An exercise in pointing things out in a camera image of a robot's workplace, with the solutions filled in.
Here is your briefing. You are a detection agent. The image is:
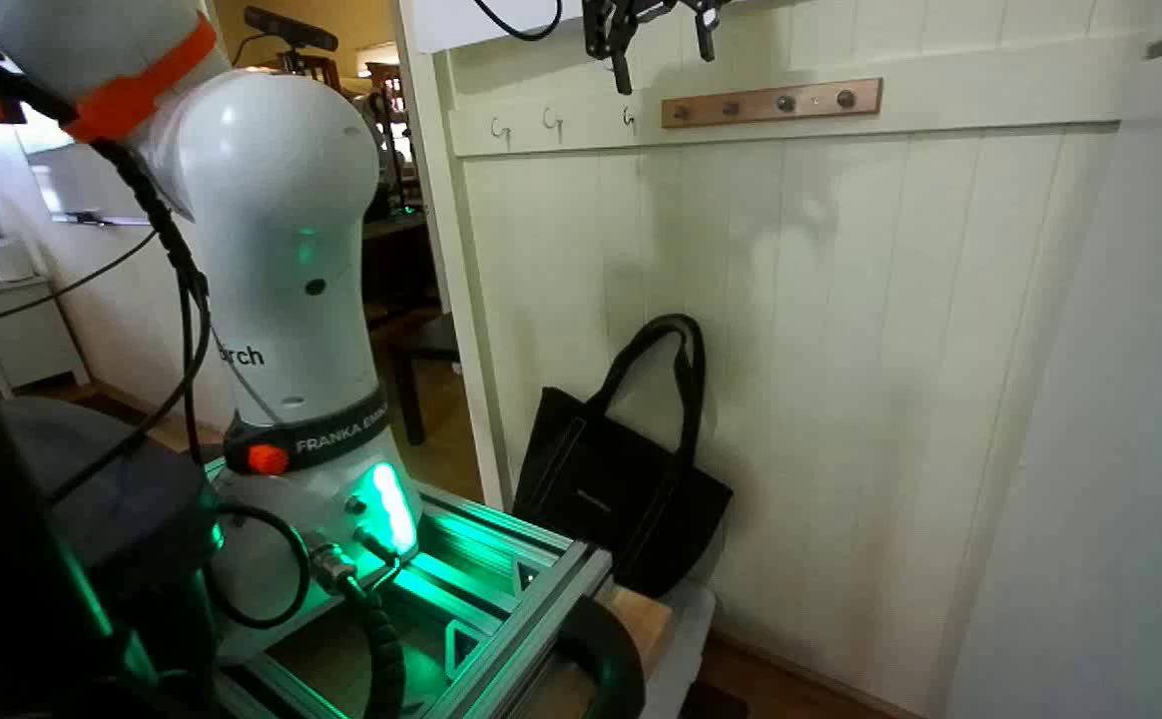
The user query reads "black tote bag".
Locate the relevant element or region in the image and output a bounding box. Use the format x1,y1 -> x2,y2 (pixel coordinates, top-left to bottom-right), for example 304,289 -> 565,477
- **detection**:
510,313 -> 730,594

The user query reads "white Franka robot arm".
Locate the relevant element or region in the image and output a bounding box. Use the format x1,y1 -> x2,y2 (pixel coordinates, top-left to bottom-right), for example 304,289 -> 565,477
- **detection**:
0,0 -> 422,663

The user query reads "wooden peg rack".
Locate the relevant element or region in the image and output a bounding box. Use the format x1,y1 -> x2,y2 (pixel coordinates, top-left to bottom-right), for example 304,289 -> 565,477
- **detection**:
661,76 -> 882,133

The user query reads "white cabinet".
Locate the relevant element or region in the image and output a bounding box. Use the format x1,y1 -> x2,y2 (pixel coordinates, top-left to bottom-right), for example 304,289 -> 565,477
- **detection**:
0,276 -> 87,394

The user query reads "dark wooden table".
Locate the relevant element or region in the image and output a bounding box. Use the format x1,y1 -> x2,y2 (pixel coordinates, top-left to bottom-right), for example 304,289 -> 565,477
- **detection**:
365,216 -> 461,445

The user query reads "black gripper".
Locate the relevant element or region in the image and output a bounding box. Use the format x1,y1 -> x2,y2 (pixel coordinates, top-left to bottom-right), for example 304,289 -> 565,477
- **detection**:
582,0 -> 722,97

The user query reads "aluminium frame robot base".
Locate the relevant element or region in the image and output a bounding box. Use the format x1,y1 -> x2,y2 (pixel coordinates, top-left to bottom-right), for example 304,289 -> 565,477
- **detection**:
200,457 -> 618,719

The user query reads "black box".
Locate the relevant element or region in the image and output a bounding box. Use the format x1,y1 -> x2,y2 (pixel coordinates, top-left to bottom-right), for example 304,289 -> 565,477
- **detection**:
0,401 -> 215,719

